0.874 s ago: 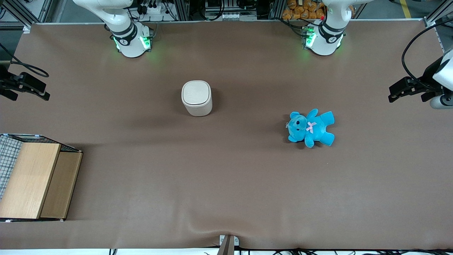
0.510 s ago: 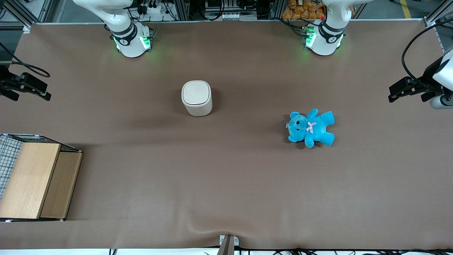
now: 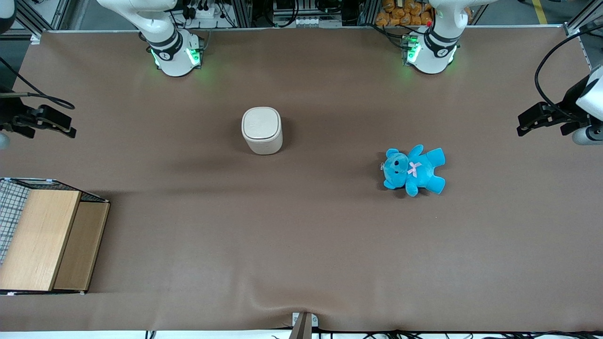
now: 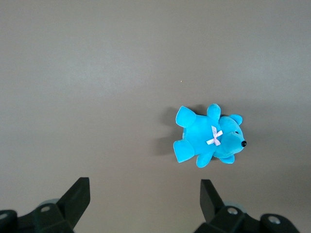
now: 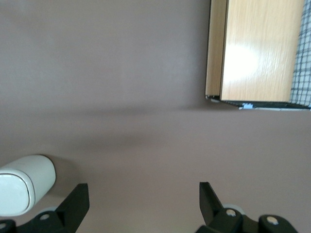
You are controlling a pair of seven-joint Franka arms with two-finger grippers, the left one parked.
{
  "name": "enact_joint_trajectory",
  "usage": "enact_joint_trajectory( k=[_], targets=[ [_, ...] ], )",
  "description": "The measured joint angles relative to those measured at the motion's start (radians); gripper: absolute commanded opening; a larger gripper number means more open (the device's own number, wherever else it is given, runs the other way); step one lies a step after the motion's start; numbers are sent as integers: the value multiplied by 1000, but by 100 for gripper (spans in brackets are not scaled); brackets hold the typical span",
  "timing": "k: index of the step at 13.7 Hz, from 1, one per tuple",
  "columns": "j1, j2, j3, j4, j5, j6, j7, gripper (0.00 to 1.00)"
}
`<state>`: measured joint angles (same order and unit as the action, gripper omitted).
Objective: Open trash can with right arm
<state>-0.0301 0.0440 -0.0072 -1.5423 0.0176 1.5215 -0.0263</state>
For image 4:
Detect blue teddy bear plush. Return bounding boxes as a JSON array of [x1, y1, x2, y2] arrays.
[[173, 103, 248, 169]]

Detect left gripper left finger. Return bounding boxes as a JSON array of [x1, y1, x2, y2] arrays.
[[17, 177, 91, 233]]

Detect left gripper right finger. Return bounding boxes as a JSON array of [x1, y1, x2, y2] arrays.
[[194, 179, 263, 233]]

